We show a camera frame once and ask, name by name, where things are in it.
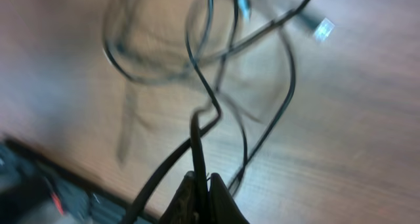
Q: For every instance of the black cable silver plug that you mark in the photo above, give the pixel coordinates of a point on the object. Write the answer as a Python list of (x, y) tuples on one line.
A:
[(148, 40)]

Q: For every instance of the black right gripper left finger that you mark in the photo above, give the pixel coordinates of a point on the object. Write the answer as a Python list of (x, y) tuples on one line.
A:
[(182, 208)]

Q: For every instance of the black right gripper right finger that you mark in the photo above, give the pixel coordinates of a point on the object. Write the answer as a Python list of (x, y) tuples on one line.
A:
[(223, 207)]

